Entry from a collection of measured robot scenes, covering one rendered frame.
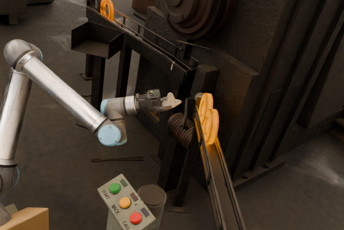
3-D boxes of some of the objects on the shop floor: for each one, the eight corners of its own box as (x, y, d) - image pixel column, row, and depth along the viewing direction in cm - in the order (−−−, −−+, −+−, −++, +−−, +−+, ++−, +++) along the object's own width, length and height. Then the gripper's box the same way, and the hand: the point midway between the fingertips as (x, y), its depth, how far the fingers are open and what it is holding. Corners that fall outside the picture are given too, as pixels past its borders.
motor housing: (168, 175, 219) (185, 108, 191) (189, 199, 206) (210, 131, 177) (152, 182, 212) (167, 113, 183) (172, 207, 198) (192, 138, 170)
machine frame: (194, 91, 316) (253, -132, 222) (285, 165, 250) (423, -108, 156) (127, 107, 274) (164, -159, 180) (215, 202, 207) (347, -142, 114)
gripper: (134, 101, 153) (180, 95, 152) (135, 90, 161) (179, 85, 160) (137, 116, 158) (182, 110, 157) (138, 105, 166) (181, 100, 165)
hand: (178, 103), depth 160 cm, fingers closed
